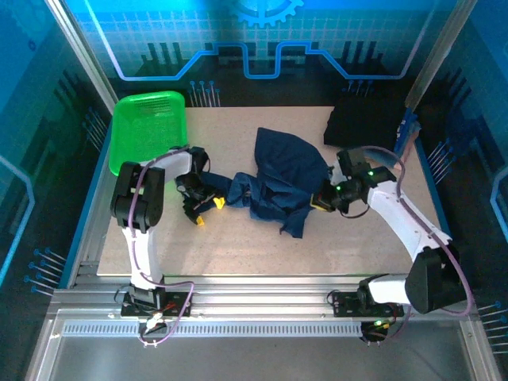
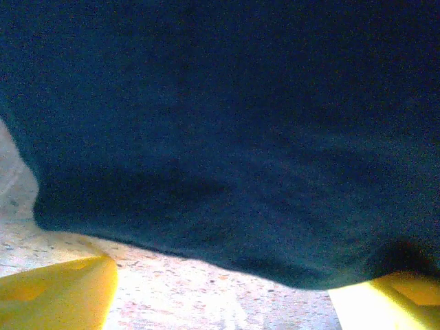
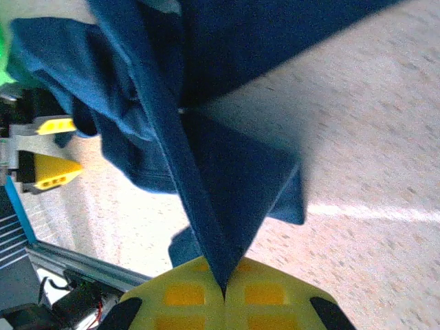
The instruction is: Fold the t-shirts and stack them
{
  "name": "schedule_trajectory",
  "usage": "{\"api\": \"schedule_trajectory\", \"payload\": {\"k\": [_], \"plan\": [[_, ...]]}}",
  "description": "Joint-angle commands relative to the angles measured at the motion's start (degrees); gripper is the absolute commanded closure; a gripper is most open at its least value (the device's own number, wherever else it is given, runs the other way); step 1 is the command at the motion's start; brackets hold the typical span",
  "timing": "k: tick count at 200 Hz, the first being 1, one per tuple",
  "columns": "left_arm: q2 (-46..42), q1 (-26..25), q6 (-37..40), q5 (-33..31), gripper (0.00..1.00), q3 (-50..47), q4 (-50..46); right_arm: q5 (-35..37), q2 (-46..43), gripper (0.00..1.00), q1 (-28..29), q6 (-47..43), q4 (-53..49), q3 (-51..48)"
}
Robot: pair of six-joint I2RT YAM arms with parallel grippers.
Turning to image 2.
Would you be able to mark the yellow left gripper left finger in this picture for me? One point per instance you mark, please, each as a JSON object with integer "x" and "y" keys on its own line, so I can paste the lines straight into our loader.
{"x": 51, "y": 299}

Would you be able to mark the dark blue jeans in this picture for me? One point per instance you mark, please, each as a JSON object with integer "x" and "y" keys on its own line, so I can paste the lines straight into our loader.
{"x": 220, "y": 120}

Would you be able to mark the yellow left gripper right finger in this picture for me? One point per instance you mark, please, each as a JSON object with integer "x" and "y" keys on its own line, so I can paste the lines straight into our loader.
{"x": 395, "y": 306}

